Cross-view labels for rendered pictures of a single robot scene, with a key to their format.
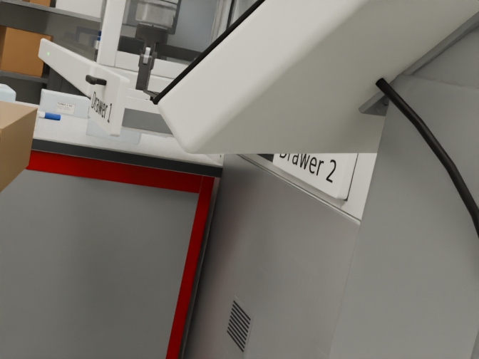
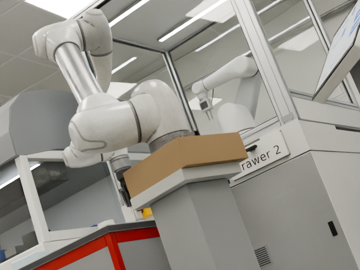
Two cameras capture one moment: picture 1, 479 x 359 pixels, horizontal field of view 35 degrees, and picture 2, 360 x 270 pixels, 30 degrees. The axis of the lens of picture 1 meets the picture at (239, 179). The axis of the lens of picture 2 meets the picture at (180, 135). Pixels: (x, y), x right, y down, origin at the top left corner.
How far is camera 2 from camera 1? 2.12 m
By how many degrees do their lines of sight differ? 45
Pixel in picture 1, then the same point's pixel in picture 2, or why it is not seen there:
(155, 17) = (127, 163)
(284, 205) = (251, 189)
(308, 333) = (307, 209)
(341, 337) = not seen: outside the picture
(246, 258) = not seen: hidden behind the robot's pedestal
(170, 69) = (74, 232)
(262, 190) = not seen: hidden behind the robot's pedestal
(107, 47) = (44, 230)
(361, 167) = (289, 139)
